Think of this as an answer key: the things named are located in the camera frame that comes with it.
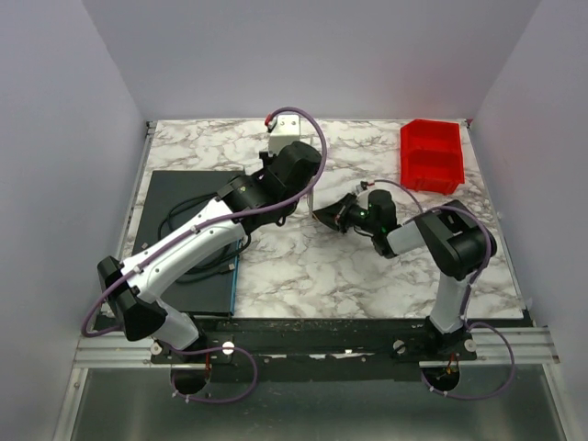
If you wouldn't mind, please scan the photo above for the red plastic bin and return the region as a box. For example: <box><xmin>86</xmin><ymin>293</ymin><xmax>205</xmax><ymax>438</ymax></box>
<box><xmin>400</xmin><ymin>119</ymin><xmax>465</xmax><ymax>196</ymax></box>

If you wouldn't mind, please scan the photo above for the white cable spool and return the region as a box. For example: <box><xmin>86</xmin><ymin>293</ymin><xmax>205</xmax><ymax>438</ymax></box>
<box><xmin>306</xmin><ymin>141</ymin><xmax>323</xmax><ymax>219</ymax></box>

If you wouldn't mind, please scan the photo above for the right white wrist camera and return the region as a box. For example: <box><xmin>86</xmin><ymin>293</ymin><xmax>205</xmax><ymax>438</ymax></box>
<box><xmin>354</xmin><ymin>181</ymin><xmax>371</xmax><ymax>206</ymax></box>

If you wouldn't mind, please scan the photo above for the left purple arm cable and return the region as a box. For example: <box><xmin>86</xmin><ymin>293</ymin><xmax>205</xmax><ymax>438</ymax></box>
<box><xmin>81</xmin><ymin>107</ymin><xmax>329</xmax><ymax>340</ymax></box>

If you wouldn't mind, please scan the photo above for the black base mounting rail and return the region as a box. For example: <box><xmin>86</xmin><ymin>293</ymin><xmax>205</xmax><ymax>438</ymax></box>
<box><xmin>151</xmin><ymin>311</ymin><xmax>488</xmax><ymax>405</ymax></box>

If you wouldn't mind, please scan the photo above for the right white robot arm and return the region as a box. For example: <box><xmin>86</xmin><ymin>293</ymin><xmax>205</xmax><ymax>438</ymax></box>
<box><xmin>313</xmin><ymin>189</ymin><xmax>497</xmax><ymax>335</ymax></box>

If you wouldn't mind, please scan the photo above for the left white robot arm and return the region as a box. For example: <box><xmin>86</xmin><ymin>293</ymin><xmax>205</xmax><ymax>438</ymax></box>
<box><xmin>97</xmin><ymin>141</ymin><xmax>326</xmax><ymax>350</ymax></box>

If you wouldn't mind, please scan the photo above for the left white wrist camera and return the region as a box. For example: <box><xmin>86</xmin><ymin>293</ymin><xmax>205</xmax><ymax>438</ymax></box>
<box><xmin>267</xmin><ymin>114</ymin><xmax>300</xmax><ymax>154</ymax></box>

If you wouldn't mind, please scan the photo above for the black usb cable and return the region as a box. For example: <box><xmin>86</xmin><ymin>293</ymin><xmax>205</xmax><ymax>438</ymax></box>
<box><xmin>141</xmin><ymin>195</ymin><xmax>253</xmax><ymax>281</ymax></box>

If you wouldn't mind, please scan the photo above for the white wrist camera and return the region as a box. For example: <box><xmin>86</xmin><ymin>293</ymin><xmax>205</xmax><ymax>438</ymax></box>
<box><xmin>267</xmin><ymin>114</ymin><xmax>300</xmax><ymax>154</ymax></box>
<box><xmin>354</xmin><ymin>181</ymin><xmax>371</xmax><ymax>206</ymax></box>

